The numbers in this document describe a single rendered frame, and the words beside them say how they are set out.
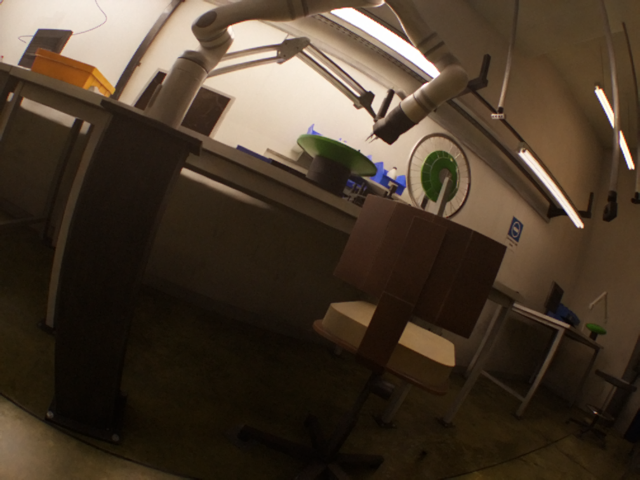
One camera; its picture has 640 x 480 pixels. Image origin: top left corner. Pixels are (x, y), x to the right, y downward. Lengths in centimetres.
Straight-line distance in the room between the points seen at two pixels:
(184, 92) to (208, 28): 17
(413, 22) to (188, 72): 54
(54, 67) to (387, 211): 136
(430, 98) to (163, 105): 64
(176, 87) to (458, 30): 286
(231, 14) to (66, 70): 82
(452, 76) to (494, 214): 235
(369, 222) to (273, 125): 143
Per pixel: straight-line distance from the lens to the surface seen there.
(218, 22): 75
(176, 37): 227
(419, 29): 77
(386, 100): 138
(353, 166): 99
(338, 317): 71
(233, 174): 99
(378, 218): 62
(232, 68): 110
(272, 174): 94
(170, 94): 70
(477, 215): 280
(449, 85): 76
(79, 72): 135
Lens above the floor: 77
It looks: 1 degrees down
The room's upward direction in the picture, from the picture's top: 23 degrees clockwise
